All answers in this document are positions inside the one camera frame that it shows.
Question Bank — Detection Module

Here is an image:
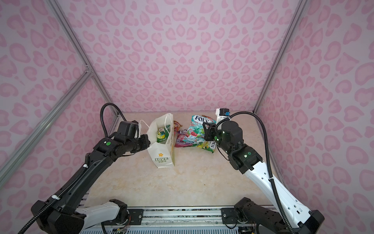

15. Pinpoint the green yellow Fox's candy bag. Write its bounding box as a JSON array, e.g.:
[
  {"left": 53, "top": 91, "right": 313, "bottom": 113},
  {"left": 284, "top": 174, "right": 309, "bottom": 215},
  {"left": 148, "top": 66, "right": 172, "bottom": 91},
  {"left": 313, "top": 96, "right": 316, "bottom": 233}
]
[{"left": 197, "top": 141, "right": 216, "bottom": 153}]

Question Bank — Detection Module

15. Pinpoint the aluminium frame post left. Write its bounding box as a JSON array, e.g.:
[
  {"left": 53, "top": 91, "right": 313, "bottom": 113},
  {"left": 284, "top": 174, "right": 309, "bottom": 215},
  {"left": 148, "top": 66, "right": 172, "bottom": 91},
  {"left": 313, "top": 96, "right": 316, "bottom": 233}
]
[{"left": 46, "top": 0, "right": 113, "bottom": 102}]

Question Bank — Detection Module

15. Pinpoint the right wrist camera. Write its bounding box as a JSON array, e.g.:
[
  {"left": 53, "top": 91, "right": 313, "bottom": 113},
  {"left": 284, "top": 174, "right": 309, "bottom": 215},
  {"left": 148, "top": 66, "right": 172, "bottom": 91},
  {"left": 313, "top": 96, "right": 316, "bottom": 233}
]
[{"left": 215, "top": 108, "right": 230, "bottom": 123}]

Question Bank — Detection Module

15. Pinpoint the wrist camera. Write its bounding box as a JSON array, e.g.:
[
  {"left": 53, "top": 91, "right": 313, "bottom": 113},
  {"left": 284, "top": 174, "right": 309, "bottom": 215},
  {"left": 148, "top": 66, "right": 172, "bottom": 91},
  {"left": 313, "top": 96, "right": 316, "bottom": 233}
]
[
  {"left": 215, "top": 108, "right": 230, "bottom": 123},
  {"left": 133, "top": 121, "right": 141, "bottom": 138}
]

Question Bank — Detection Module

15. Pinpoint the aluminium frame profile diagonal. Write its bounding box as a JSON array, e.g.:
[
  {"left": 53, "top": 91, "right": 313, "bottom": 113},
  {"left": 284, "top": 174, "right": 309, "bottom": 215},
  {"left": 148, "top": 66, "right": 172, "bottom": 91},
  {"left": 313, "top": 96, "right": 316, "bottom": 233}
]
[{"left": 1, "top": 69, "right": 92, "bottom": 187}]

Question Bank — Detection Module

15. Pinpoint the purple berries Fox's candy bag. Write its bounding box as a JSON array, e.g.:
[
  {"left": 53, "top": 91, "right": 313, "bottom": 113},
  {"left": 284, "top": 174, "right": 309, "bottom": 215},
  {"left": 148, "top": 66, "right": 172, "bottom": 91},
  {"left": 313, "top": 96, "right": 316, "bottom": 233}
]
[{"left": 174, "top": 129, "right": 191, "bottom": 148}]

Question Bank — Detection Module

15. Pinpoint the green candy bag back side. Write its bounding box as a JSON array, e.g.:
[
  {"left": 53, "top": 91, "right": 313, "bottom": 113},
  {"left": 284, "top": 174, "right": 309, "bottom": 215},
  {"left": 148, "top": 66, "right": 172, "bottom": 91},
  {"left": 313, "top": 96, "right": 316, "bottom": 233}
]
[{"left": 158, "top": 125, "right": 170, "bottom": 144}]

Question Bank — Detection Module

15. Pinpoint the green Fox's candy bag front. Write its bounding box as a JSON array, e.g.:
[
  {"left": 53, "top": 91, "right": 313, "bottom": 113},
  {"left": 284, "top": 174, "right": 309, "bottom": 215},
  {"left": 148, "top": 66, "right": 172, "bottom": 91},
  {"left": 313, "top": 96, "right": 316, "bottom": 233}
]
[{"left": 157, "top": 130, "right": 167, "bottom": 143}]

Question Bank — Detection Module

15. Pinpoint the orange Fox's fruits candy bag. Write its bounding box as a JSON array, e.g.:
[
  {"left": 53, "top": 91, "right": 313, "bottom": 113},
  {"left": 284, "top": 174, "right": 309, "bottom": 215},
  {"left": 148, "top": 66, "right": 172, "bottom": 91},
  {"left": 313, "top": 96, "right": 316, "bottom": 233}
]
[{"left": 173, "top": 121, "right": 182, "bottom": 134}]

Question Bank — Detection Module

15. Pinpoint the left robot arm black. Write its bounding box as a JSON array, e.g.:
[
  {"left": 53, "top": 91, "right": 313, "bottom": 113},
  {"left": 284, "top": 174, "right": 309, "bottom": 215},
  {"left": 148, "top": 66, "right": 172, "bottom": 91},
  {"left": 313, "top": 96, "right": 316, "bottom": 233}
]
[{"left": 19, "top": 121, "right": 151, "bottom": 234}]

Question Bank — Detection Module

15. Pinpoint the teal mint blossom candy bag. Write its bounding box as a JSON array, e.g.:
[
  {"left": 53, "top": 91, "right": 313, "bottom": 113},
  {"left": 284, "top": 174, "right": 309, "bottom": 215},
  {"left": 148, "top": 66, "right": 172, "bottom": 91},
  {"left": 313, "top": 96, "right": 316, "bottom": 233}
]
[{"left": 183, "top": 115, "right": 216, "bottom": 146}]

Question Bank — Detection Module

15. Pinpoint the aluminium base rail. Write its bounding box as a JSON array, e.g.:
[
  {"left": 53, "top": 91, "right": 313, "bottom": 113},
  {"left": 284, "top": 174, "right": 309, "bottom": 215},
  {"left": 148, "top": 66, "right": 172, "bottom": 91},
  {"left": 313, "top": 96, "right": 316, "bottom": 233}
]
[{"left": 54, "top": 205, "right": 312, "bottom": 234}]

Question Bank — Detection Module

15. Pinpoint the white paper gift bag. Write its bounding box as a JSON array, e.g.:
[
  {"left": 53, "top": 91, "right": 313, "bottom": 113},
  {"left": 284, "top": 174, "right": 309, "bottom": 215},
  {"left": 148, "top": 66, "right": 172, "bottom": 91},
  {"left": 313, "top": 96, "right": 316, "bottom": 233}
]
[{"left": 141, "top": 113, "right": 176, "bottom": 168}]

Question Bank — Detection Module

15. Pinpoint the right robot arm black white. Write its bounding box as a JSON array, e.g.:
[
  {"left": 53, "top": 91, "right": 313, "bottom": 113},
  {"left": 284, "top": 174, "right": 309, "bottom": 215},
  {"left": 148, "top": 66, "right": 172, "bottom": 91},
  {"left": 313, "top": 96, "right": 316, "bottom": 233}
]
[{"left": 203, "top": 120, "right": 325, "bottom": 234}]

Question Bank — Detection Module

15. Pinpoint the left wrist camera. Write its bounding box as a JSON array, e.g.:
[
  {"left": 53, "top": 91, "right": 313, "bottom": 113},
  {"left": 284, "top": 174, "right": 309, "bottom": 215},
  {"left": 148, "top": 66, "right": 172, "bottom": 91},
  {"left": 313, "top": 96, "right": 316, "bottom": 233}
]
[{"left": 133, "top": 121, "right": 141, "bottom": 138}]

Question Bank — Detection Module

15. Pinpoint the aluminium frame post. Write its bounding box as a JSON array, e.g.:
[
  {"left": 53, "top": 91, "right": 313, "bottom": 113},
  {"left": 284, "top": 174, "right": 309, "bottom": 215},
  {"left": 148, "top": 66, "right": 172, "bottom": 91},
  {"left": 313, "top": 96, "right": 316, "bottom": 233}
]
[
  {"left": 253, "top": 0, "right": 310, "bottom": 114},
  {"left": 46, "top": 0, "right": 113, "bottom": 102}
]

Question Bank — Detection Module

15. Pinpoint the aluminium frame post right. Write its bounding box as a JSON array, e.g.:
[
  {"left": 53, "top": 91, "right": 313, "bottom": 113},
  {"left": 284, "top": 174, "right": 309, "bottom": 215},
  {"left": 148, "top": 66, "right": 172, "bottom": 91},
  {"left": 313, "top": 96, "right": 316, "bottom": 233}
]
[{"left": 253, "top": 0, "right": 310, "bottom": 114}]

